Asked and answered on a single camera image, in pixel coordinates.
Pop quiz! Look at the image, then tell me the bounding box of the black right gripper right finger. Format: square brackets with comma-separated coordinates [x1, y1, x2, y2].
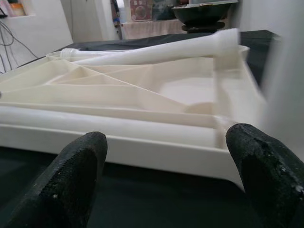
[225, 123, 304, 228]

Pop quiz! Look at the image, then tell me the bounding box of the beige hanging cloth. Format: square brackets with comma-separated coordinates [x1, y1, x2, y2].
[121, 20, 188, 40]

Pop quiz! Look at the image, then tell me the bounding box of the white plastic children table top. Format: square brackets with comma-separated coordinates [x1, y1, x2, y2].
[0, 45, 274, 193]

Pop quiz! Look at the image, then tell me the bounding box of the black wall cable with adapter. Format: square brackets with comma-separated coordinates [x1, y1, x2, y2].
[0, 19, 38, 72]

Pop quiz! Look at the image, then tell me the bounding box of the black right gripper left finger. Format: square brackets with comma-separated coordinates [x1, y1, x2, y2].
[0, 132, 109, 228]

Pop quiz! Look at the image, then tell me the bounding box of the red round-pattern poster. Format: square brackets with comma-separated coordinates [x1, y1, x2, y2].
[130, 0, 152, 22]

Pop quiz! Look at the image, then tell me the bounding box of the black tablecloth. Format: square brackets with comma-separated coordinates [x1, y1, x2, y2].
[0, 29, 281, 228]

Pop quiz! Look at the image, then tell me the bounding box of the white plastic table leg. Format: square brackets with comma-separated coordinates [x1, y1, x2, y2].
[71, 28, 240, 66]
[0, 105, 219, 143]
[60, 48, 133, 59]

